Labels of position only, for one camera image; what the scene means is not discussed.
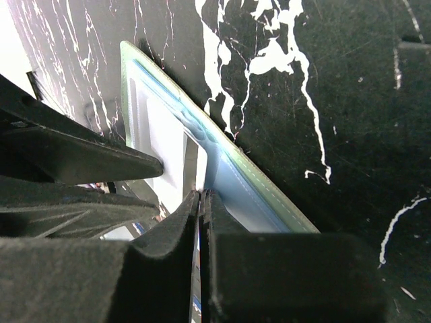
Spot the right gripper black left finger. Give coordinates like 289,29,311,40
1,192,199,322

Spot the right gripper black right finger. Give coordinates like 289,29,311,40
199,190,387,322

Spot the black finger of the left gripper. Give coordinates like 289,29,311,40
1,176,159,238
1,77,163,184

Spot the white striped card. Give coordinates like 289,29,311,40
128,79,207,213

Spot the green card holder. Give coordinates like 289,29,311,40
120,41,318,233

